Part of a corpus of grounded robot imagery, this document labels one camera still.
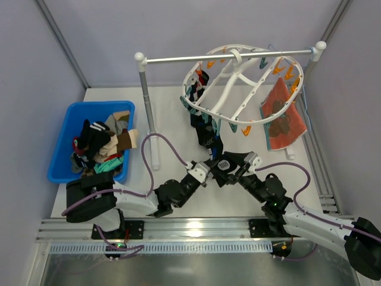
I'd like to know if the black blue sport sock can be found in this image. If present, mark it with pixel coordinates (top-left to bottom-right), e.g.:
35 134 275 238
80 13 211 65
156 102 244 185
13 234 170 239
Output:
195 125 238 174
190 113 213 131

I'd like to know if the beige brown striped sock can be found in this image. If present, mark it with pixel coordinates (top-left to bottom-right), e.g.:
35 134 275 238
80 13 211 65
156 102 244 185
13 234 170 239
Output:
98 129 139 156

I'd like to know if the navy christmas sock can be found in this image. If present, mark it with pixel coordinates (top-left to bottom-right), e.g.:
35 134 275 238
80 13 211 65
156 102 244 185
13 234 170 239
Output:
189 70 210 102

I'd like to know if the grey striped sock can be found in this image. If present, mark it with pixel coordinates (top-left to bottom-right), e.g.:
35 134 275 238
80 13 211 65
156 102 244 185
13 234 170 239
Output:
105 115 128 135

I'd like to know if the white oval clip hanger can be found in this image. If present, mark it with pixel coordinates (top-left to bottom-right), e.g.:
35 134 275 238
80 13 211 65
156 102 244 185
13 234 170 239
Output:
180 44 311 135

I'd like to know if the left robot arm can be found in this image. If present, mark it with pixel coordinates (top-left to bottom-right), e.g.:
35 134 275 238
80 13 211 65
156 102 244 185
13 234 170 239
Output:
62 164 213 232

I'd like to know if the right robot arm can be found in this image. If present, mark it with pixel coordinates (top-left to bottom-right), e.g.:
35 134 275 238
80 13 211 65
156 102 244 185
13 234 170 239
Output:
210 152 380 281

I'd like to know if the pile of socks in bin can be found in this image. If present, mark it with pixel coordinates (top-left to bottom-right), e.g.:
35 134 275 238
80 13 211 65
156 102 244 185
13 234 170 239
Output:
70 110 139 177

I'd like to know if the orange bear towel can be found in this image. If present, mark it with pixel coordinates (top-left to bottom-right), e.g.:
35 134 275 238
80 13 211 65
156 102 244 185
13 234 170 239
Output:
260 77 307 151

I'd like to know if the blue plastic bin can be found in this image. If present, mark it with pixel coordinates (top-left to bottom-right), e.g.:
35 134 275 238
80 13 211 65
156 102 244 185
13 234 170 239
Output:
48 101 135 184

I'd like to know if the white drying rack stand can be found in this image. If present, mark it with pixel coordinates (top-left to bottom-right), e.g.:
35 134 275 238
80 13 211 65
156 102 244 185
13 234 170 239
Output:
135 42 326 170

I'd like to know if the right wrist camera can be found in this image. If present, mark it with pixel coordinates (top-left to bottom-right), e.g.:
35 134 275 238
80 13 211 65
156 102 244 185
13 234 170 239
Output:
243 152 263 175

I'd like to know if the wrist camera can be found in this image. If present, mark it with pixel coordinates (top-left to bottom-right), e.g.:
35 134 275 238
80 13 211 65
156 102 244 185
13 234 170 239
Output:
243 152 263 175
186 161 210 184

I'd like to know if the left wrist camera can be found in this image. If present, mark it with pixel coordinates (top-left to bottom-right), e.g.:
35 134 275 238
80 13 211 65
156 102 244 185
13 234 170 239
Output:
186 161 210 184

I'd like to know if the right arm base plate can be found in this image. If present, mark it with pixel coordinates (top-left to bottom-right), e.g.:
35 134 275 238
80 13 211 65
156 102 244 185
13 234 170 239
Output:
248 219 293 238

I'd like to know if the aluminium rail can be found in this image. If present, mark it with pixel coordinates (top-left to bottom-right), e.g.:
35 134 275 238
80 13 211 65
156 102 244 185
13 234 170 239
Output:
35 217 363 244

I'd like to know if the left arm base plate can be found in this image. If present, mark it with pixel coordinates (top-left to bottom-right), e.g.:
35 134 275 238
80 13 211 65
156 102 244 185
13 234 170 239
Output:
101 220 145 240

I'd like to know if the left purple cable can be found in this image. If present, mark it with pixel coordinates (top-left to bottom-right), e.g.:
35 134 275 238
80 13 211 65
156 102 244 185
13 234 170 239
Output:
61 133 194 217

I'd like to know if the purple cable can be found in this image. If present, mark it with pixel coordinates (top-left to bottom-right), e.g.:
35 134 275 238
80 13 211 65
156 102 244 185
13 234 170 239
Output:
254 162 381 244
61 133 194 217

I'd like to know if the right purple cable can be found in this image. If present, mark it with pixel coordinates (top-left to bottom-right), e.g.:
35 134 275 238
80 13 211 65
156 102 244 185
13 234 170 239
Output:
254 162 381 244

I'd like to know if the blue wire hanger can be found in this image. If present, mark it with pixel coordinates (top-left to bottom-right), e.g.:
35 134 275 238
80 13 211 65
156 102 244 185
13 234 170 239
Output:
267 43 313 132

